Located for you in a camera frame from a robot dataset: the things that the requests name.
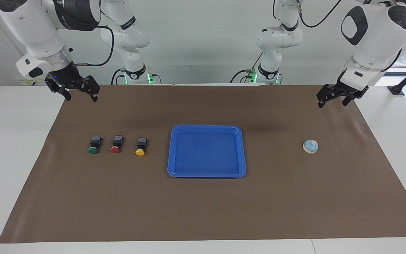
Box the red push button switch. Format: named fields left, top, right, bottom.
left=110, top=135, right=124, bottom=154

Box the black cable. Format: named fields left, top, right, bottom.
left=229, top=52, right=264, bottom=84
left=72, top=25, right=115, bottom=68
left=296, top=0, right=343, bottom=29
left=110, top=68, right=128, bottom=85

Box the green push button switch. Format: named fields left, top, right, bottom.
left=87, top=135, right=103, bottom=155

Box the yellow push button switch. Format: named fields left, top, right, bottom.
left=135, top=137, right=149, bottom=156

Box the small blue desk bell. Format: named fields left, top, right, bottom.
left=302, top=139, right=319, bottom=155

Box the blue plastic tray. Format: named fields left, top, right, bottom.
left=167, top=125, right=247, bottom=178

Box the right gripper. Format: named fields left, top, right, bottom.
left=44, top=62, right=101, bottom=103

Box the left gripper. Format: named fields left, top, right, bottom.
left=316, top=78, right=369, bottom=109

